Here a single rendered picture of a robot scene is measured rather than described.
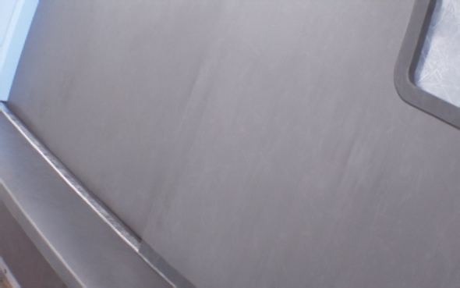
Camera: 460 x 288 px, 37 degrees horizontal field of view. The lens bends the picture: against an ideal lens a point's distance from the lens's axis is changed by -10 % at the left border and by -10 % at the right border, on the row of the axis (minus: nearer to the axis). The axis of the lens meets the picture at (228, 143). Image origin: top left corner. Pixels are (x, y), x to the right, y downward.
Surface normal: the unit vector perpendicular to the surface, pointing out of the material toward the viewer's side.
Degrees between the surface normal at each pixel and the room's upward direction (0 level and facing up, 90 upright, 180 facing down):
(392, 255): 87
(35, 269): 90
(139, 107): 87
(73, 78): 87
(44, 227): 31
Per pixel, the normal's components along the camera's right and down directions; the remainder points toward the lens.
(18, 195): -0.14, -0.84
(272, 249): -0.74, -0.14
